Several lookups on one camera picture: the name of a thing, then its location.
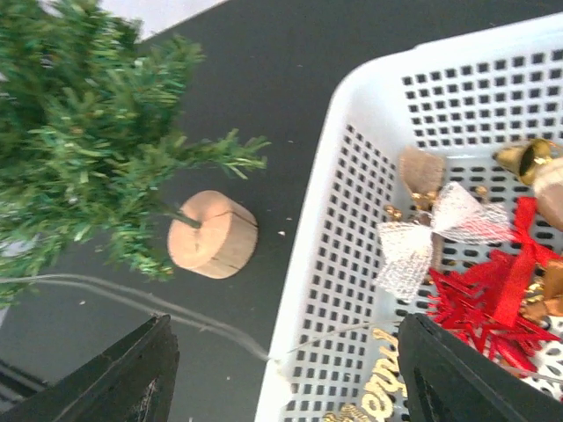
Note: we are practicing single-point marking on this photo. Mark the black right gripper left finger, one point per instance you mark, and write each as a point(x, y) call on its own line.
point(132, 380)

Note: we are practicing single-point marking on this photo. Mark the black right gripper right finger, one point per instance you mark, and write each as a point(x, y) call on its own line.
point(446, 380)

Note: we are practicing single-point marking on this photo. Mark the white perforated plastic basket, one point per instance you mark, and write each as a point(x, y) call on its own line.
point(463, 98)

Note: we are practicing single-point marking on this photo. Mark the gold merry christmas sign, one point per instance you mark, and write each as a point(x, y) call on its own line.
point(378, 395)

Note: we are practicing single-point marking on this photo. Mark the round wooden tree base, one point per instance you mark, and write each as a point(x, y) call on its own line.
point(224, 242)

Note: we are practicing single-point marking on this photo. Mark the small green christmas tree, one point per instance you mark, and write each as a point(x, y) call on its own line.
point(89, 133)

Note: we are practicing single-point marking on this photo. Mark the red star ornament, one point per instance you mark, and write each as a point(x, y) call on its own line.
point(497, 306)

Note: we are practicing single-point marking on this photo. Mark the white mesh bow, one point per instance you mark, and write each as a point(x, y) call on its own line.
point(408, 247)

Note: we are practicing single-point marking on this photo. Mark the burlap bow ornament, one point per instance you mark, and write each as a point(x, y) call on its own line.
point(422, 174)

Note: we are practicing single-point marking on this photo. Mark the wooden ornament pieces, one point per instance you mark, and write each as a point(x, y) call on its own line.
point(548, 189)

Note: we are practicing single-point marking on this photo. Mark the gold bell ornament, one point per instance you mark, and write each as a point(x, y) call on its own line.
point(524, 160)

